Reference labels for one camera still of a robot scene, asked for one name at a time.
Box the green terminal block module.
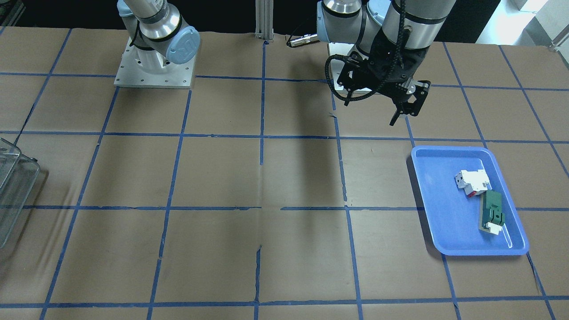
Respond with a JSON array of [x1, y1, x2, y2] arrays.
[[478, 190, 505, 235]]

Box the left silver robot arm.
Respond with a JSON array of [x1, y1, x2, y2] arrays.
[[317, 0, 455, 125]]

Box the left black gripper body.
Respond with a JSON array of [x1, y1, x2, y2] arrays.
[[356, 34, 431, 117]]

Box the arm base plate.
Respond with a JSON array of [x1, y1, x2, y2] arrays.
[[114, 38, 197, 89], [328, 43, 371, 96]]

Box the white circuit breaker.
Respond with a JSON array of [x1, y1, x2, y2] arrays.
[[454, 169, 491, 198]]

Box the silver cable connector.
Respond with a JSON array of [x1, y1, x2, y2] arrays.
[[286, 34, 320, 48]]

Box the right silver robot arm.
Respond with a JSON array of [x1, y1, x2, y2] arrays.
[[116, 0, 201, 65]]

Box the aluminium frame post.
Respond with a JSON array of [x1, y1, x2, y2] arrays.
[[254, 0, 274, 42]]

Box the wire mesh shelf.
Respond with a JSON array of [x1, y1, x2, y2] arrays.
[[0, 138, 40, 248]]

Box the blue plastic tray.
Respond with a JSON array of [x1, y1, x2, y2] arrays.
[[411, 145, 529, 256]]

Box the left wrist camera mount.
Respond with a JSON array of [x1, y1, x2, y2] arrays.
[[325, 52, 383, 107]]

